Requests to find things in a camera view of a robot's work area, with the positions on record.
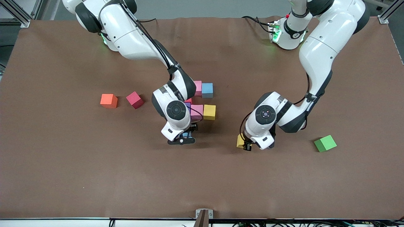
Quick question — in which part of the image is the aluminium frame post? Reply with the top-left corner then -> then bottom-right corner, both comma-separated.
0,0 -> 43,28
377,0 -> 404,25

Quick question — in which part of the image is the black base cable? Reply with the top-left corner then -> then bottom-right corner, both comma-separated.
241,16 -> 272,33

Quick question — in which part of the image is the brown table cover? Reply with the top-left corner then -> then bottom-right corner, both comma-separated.
0,16 -> 404,220

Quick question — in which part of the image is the grey metal bracket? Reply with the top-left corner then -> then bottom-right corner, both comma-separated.
194,209 -> 214,227

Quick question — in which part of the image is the orange foam block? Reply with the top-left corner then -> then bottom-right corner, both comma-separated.
100,94 -> 118,109

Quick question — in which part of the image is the green foam block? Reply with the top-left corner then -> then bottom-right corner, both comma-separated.
314,135 -> 337,153

